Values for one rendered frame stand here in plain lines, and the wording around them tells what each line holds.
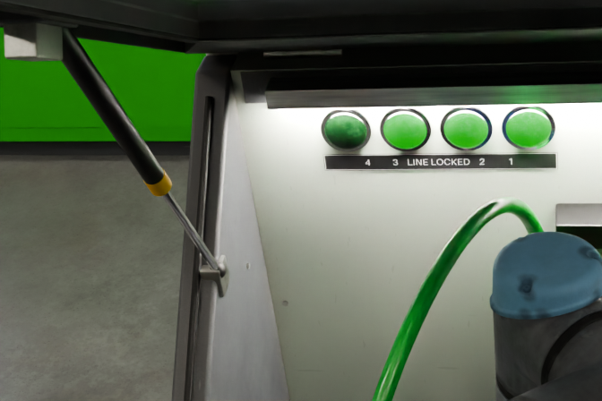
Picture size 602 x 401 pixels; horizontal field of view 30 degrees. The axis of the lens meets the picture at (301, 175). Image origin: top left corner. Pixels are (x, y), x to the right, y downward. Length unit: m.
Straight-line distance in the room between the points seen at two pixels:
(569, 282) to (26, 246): 2.96
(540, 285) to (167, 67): 2.96
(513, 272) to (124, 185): 3.07
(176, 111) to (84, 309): 0.80
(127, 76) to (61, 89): 0.25
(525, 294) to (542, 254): 0.04
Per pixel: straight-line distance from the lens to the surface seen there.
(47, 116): 3.91
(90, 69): 0.82
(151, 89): 3.70
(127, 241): 3.50
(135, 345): 3.10
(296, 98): 1.09
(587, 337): 0.74
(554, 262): 0.77
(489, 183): 1.15
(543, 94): 1.06
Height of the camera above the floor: 1.95
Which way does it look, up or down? 32 degrees down
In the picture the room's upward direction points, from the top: 9 degrees counter-clockwise
